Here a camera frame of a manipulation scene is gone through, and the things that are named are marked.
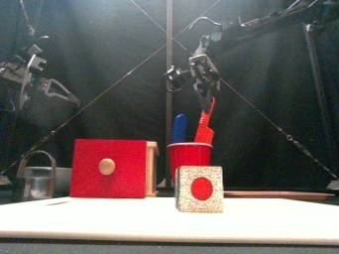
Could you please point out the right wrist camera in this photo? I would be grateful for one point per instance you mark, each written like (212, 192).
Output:
(177, 78)

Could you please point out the slanted metal stand leg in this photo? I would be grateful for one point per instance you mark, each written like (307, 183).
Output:
(317, 99)

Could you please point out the toy sushi roll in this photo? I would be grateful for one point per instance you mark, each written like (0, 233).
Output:
(198, 188)

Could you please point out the blue toy utensil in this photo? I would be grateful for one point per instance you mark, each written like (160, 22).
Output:
(178, 129)

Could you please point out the vertical metal frame pole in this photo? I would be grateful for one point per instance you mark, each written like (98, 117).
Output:
(169, 39)

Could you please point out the red wooden drawer box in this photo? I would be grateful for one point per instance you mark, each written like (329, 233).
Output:
(105, 172)

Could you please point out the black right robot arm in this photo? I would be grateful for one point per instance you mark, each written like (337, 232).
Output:
(264, 21)

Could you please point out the white cutting board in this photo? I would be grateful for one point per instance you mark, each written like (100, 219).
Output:
(132, 221)

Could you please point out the red plastic cup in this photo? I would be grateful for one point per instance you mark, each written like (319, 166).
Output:
(189, 157)

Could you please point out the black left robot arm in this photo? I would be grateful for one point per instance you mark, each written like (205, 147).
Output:
(29, 49)

